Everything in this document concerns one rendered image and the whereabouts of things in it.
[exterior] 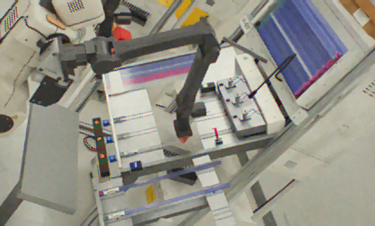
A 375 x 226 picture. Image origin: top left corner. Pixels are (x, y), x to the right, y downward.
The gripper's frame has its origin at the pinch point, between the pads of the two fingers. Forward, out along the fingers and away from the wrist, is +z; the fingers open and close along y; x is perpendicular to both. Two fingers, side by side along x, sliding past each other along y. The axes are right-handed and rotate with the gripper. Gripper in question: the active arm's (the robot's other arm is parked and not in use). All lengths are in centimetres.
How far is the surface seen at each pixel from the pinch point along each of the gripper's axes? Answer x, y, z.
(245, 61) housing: -40, 35, -10
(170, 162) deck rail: 7.9, -9.9, 1.5
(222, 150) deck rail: -15.2, -10.1, -0.5
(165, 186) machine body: 9.4, -0.4, 31.0
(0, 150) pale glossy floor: 93, 55, 44
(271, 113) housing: -39.9, -2.6, -10.1
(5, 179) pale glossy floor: 90, 35, 46
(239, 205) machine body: -32, 0, 64
